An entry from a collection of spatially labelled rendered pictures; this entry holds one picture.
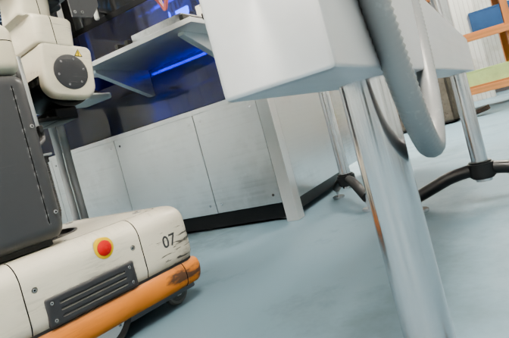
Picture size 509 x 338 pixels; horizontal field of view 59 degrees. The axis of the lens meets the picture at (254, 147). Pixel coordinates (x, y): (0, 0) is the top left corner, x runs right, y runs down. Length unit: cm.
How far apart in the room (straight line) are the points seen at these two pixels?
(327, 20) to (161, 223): 104
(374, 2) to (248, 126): 170
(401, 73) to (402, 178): 12
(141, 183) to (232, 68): 219
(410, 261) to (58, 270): 82
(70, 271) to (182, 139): 125
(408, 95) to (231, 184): 178
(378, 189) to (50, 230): 85
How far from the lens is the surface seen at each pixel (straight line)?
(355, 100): 44
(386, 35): 36
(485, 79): 651
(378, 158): 45
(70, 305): 112
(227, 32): 30
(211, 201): 220
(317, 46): 27
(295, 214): 200
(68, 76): 142
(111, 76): 215
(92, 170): 271
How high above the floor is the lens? 40
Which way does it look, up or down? 1 degrees down
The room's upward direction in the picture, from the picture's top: 15 degrees counter-clockwise
